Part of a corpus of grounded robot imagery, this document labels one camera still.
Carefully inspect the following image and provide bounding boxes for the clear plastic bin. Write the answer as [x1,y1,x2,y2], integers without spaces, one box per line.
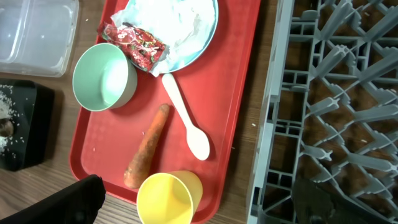
[1,0,80,78]

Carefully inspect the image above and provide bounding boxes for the yellow plastic cup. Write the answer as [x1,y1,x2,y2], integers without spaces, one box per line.
[136,170,203,224]

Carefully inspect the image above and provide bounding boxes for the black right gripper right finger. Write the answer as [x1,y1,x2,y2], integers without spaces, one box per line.
[292,179,382,224]

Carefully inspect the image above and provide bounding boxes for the green bowl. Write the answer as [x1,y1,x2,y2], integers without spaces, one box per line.
[72,43,137,111]

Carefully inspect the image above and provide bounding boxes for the white rice pile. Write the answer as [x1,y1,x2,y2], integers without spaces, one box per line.
[1,84,24,154]

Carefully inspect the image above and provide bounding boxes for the brown mushroom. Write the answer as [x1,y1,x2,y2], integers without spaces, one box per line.
[0,118,14,138]

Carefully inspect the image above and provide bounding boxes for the orange carrot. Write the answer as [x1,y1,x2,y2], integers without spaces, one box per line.
[123,104,170,189]

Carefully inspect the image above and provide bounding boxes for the black tray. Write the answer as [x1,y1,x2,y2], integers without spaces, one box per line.
[1,78,55,171]

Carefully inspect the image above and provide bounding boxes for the red snack wrapper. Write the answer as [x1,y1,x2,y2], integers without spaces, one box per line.
[97,22,166,72]

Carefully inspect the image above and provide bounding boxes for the grey dishwasher rack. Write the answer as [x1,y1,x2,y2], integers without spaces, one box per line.
[246,0,397,223]

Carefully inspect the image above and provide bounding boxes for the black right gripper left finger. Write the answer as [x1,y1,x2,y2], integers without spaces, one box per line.
[1,175,106,224]

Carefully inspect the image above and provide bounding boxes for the white plastic spoon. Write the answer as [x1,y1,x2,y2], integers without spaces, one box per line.
[162,73,210,161]

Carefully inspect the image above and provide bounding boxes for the red serving tray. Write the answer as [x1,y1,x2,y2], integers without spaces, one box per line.
[70,0,261,223]

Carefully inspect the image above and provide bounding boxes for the white napkin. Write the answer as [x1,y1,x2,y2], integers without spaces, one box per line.
[111,0,217,78]

